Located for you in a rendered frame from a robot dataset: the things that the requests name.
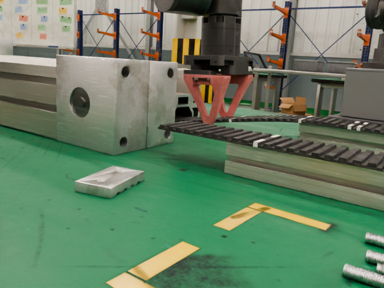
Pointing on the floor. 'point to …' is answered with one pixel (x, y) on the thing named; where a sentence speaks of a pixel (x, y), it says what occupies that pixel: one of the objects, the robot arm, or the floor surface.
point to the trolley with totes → (304, 66)
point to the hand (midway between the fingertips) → (218, 118)
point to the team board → (39, 23)
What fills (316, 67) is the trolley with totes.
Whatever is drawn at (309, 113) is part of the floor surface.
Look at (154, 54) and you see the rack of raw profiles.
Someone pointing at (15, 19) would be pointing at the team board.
